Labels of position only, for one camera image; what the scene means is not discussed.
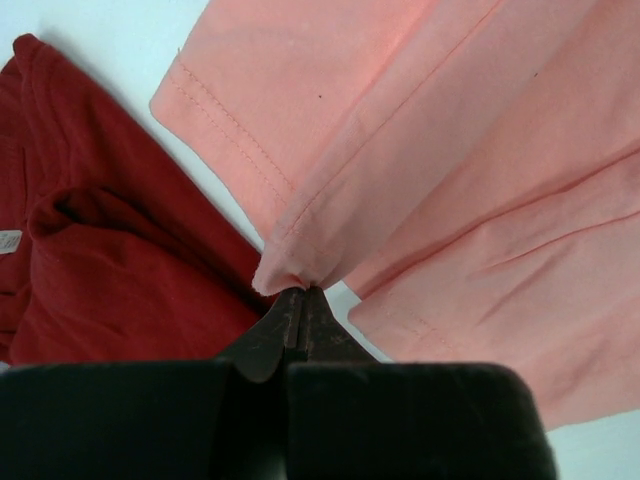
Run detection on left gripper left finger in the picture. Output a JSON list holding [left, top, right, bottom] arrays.
[[1, 289, 303, 479]]

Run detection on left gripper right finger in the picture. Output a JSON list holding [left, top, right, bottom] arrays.
[[286, 288, 558, 479]]

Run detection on pink polo shirt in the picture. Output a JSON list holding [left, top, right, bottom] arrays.
[[150, 1, 639, 428]]

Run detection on folded red t-shirt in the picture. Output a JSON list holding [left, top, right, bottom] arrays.
[[1, 34, 272, 366]]

